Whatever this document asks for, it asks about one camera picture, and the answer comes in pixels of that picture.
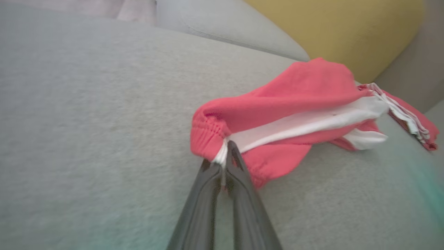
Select yellow sofa back cushion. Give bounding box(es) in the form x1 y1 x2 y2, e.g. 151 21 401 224
244 0 426 84

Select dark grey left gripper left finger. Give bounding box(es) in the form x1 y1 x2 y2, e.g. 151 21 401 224
166 159 224 250

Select red white-striped shorts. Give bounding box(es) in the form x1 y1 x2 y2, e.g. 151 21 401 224
190 57 390 190

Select red white basketball jersey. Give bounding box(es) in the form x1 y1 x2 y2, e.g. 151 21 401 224
357 83 440 151

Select light grey sofa cushion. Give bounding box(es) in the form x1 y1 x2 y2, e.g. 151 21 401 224
155 0 310 62

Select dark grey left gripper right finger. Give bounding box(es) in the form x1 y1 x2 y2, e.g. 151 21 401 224
225 140 283 250

